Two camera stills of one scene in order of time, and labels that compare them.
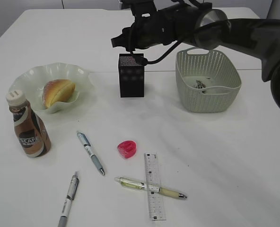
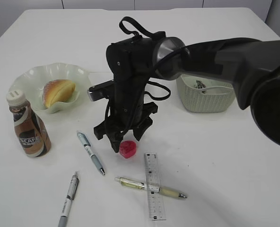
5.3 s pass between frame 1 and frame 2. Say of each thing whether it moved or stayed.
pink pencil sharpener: stayed
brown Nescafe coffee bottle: stayed
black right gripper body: moved
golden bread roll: stayed
